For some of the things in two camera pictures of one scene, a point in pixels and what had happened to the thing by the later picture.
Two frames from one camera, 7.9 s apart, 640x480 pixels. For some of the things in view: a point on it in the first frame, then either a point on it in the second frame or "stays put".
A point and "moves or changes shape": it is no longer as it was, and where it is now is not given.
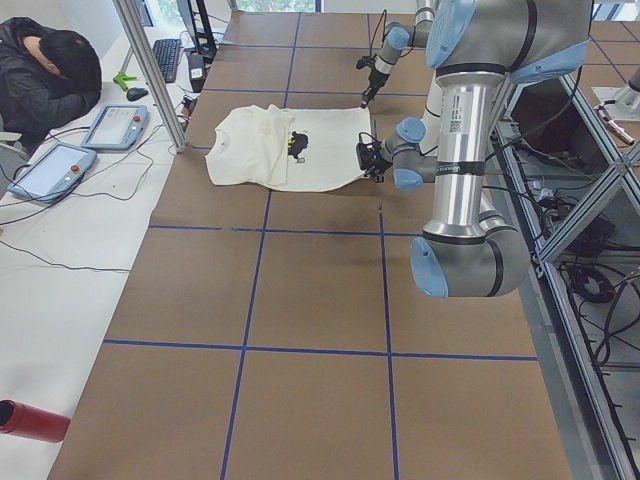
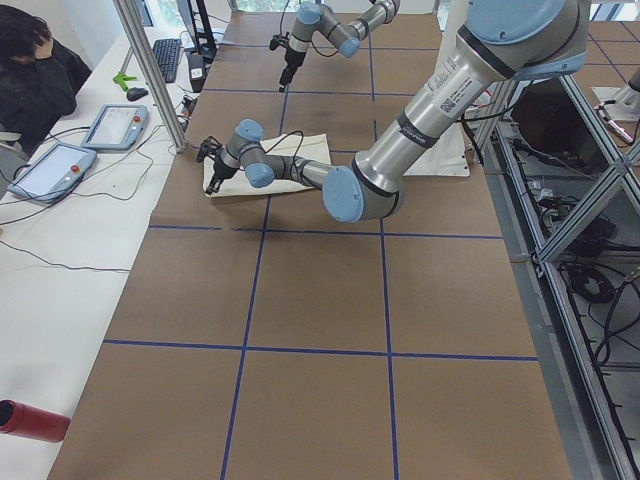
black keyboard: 167,52 stays put
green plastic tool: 121,79 stays put
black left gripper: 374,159 to 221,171
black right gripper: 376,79 to 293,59
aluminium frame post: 128,8 stays put
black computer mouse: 136,93 stays put
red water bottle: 26,421 stays put
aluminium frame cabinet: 570,181 stays put
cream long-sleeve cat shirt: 286,149 moves or changes shape
